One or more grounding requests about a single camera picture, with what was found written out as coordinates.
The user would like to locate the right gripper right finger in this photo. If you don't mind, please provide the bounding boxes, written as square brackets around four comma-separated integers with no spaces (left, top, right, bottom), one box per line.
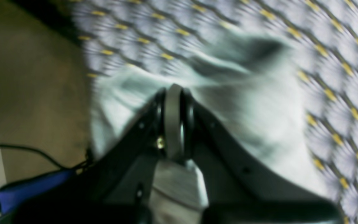
[181,89,343,224]

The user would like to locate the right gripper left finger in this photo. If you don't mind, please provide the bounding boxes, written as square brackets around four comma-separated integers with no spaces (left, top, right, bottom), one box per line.
[0,85,182,224]

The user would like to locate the light grey T-shirt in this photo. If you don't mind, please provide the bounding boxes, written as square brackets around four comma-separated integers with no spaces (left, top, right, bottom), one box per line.
[90,31,332,224]

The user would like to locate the fan-patterned grey tablecloth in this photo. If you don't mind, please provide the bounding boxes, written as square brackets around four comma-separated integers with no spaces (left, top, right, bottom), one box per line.
[70,0,358,224]

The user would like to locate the blue clamp handle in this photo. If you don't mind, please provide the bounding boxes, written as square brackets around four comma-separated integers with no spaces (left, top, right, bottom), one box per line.
[0,169,76,215]

